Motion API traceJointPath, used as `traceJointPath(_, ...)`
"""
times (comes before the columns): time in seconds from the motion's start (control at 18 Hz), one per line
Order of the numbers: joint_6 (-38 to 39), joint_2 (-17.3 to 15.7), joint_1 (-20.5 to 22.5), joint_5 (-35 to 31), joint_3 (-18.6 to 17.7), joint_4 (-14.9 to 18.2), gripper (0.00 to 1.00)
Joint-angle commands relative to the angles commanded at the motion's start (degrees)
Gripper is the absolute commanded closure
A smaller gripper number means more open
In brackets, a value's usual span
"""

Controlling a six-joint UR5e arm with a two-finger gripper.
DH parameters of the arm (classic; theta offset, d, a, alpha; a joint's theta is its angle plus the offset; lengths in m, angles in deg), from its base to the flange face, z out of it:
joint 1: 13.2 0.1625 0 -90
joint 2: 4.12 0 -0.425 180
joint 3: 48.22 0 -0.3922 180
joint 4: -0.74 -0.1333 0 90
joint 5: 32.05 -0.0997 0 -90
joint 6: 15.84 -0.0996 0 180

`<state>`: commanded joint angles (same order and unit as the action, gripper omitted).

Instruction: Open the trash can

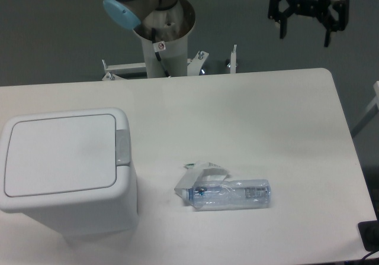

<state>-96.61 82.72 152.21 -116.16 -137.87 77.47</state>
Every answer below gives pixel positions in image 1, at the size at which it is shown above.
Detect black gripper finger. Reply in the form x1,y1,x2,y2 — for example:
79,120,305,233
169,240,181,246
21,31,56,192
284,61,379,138
268,0,294,39
318,0,349,47

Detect white plastic trash can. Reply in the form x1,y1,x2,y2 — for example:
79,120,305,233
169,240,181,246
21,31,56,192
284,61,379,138
1,108,139,236

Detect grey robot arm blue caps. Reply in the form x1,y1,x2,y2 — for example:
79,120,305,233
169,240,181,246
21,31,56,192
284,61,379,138
103,0,349,47

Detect crumpled white paper wrapper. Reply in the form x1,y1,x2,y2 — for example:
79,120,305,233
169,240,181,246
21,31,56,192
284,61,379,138
174,161,229,196

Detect crushed clear plastic bottle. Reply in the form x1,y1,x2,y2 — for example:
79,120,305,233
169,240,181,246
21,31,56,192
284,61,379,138
178,179,271,211

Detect black device at table edge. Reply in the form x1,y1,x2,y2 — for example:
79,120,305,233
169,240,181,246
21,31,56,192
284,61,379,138
358,220,378,251

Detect white frame at right edge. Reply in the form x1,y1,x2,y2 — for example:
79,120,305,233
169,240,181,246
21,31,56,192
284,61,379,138
351,80,379,138

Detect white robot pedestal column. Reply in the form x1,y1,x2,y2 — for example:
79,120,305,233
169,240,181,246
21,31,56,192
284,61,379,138
133,22,194,78

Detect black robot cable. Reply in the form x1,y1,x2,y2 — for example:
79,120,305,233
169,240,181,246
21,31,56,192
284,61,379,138
151,27,172,78

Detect white metal mounting frame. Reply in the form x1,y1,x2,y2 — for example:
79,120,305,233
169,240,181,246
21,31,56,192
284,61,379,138
101,44,238,81

